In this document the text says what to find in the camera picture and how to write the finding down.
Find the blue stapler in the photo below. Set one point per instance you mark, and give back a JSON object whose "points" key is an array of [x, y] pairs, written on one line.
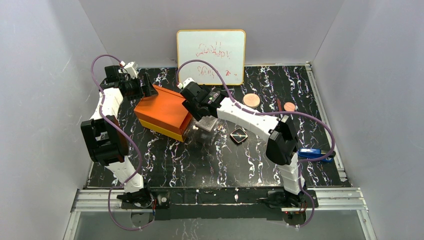
{"points": [[312, 153]]}

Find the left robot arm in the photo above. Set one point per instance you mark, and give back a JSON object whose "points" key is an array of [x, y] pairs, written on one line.
{"points": [[103, 136]]}

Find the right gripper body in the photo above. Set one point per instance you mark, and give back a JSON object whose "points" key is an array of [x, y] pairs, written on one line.
{"points": [[191, 103]]}

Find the orange drawer organizer box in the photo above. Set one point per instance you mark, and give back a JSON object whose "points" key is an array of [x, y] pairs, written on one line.
{"points": [[164, 113]]}

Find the large round beige puff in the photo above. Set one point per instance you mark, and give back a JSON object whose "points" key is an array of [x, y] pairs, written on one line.
{"points": [[251, 100]]}

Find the clear plastic drawer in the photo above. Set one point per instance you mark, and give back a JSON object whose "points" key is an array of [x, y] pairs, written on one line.
{"points": [[199, 135]]}

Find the yellow-framed whiteboard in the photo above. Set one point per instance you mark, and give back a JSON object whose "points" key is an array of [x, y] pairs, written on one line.
{"points": [[224, 49]]}

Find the white eyeshadow palette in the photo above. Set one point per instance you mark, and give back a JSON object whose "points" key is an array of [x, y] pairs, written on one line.
{"points": [[207, 123]]}

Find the small round pink puff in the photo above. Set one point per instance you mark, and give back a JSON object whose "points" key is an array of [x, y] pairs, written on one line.
{"points": [[289, 107]]}

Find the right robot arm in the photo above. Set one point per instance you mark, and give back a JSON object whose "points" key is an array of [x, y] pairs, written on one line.
{"points": [[279, 133]]}

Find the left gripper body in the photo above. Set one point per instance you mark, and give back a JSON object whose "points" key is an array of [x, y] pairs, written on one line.
{"points": [[145, 88]]}

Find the black square compact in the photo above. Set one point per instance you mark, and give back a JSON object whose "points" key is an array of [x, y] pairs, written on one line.
{"points": [[238, 136]]}

